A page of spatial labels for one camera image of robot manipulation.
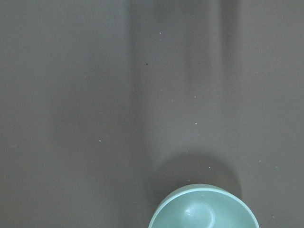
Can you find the green bowl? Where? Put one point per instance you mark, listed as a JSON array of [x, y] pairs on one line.
[[202, 206]]

